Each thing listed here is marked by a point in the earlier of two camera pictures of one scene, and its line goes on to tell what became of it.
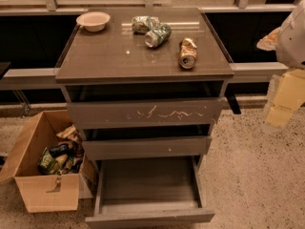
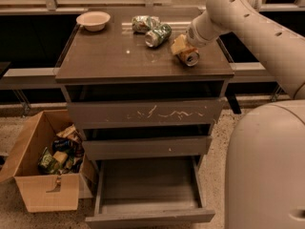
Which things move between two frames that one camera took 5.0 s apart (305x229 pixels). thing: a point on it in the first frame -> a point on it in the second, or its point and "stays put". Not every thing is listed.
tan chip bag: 70,132 stays put
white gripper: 293,43 -> 195,35
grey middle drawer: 95,150 stays put
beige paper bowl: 93,21 stays put
